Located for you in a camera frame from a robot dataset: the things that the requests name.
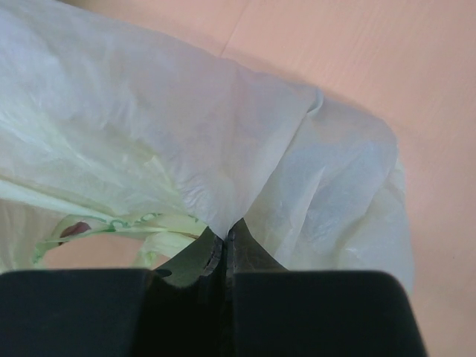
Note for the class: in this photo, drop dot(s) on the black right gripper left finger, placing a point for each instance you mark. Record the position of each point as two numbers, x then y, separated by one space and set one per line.
168 311

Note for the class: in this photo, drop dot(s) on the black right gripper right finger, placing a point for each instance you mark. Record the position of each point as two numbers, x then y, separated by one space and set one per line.
278 312

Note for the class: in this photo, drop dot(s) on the light green plastic bag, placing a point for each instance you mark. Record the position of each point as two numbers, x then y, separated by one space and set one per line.
135 132

